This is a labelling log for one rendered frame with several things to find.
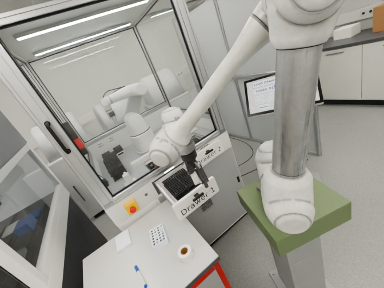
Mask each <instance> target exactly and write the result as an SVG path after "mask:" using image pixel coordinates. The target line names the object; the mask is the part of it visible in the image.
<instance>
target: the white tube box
mask: <svg viewBox="0 0 384 288"><path fill-rule="evenodd" d="M160 226H161V227H162V230H163V232H161V231H160V228H159V227H160ZM155 229H156V230H155V231H154V230H153V229H151V230H149V233H150V239H151V245H152V248H153V249H154V251H157V250H159V249H161V248H163V247H164V246H166V245H168V244H169V240H168V237H167V234H166V230H165V227H164V225H163V224H162V223H161V224H160V225H158V226H156V227H155ZM155 235H157V238H155ZM156 240H158V243H156V242H155V241H156Z"/></svg>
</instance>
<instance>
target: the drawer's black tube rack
mask: <svg viewBox="0 0 384 288"><path fill-rule="evenodd" d="M192 182H193V180H192V177H191V176H190V173H188V172H187V171H186V170H185V169H184V168H182V169H180V170H179V171H177V172H176V173H174V174H173V175H171V176H170V177H168V178H167V179H165V180H164V181H163V182H162V183H163V184H164V187H165V188H166V189H167V190H168V191H169V192H170V193H171V195H172V196H173V197H174V198H175V199H176V200H177V201H179V200H180V199H181V198H183V197H184V196H185V195H187V194H188V193H189V192H191V191H192V190H194V189H195V188H196V187H198V186H199V185H200V184H201V183H199V184H197V185H195V184H193V185H192V186H191V187H189V188H188V189H187V190H185V191H184V192H183V193H181V194H180V195H179V196H177V197H175V196H174V195H175V194H177V193H178V192H179V191H181V190H182V189H184V188H185V187H186V186H188V185H189V184H191V183H192Z"/></svg>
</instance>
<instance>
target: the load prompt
mask: <svg viewBox="0 0 384 288"><path fill-rule="evenodd" d="M272 83H275V77H271V78H268V79H264V80H261V81H257V82H253V88H257V87H261V86H266V85H269V84H272Z"/></svg>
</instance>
